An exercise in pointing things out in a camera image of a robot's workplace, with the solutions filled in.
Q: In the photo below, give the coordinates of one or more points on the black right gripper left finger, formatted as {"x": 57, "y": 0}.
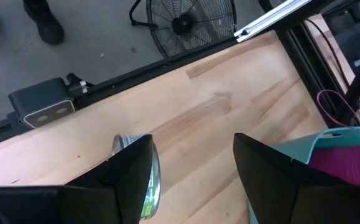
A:
{"x": 120, "y": 186}

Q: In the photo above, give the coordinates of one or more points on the purple squeeze bottle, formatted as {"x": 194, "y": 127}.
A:
{"x": 347, "y": 165}

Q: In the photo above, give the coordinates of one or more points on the teal plastic bin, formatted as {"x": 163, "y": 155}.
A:
{"x": 294, "y": 147}

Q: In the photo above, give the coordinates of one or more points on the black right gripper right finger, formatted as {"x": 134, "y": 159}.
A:
{"x": 276, "y": 186}

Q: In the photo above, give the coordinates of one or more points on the silver aluminium bar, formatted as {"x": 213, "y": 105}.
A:
{"x": 270, "y": 18}

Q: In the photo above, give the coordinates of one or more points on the tin can pale lid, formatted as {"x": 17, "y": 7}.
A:
{"x": 155, "y": 186}

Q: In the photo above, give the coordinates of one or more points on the black floor fan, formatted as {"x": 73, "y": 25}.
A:
{"x": 182, "y": 25}

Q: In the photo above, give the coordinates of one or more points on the dark grey depth camera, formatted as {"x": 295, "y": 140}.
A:
{"x": 39, "y": 99}

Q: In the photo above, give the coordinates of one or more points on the person's black shoe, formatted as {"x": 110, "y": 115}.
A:
{"x": 46, "y": 25}

